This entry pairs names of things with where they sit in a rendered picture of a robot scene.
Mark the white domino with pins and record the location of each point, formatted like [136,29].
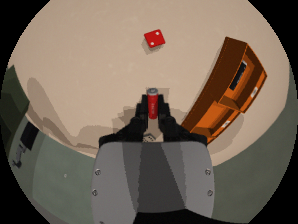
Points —
[148,138]

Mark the red battery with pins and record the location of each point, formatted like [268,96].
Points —
[152,95]

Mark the orange rack of bins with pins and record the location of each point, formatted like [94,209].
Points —
[211,122]

